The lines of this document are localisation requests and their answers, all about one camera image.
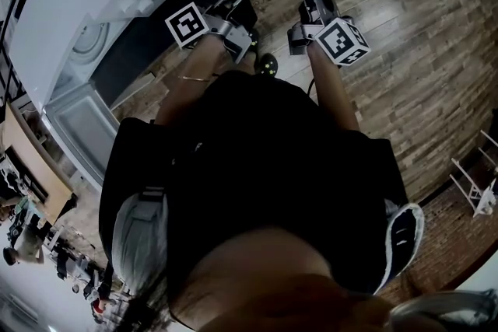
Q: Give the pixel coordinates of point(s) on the person in dark shirt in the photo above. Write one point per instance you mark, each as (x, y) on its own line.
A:
(264, 167)

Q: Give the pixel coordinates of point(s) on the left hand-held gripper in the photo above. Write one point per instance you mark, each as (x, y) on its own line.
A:
(186, 25)

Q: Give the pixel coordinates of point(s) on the person's right forearm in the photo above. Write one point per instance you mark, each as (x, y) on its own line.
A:
(334, 97)

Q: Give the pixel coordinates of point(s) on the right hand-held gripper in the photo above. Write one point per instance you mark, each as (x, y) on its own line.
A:
(342, 44)

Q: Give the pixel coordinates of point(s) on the person's left forearm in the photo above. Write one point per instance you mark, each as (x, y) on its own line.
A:
(190, 89)

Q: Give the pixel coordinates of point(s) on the black metal railing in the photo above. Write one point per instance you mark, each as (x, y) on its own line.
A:
(11, 11)

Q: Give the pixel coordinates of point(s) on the person's bare leg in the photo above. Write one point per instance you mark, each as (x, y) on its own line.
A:
(249, 62)

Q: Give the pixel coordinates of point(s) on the person's face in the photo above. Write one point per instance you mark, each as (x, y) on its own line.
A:
(280, 291)

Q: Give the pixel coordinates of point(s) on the grey head mount part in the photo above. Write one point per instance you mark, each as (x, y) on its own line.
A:
(447, 311)

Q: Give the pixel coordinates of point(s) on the black shoe with yellow charms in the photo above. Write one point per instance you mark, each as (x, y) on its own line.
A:
(267, 66)
(254, 38)

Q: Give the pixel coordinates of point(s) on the dark grey table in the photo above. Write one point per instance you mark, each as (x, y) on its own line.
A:
(124, 70)

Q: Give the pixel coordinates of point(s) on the white folding stand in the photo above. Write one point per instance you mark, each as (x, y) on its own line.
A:
(478, 190)

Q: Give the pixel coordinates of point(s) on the black flat tray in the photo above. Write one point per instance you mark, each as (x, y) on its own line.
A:
(31, 179)

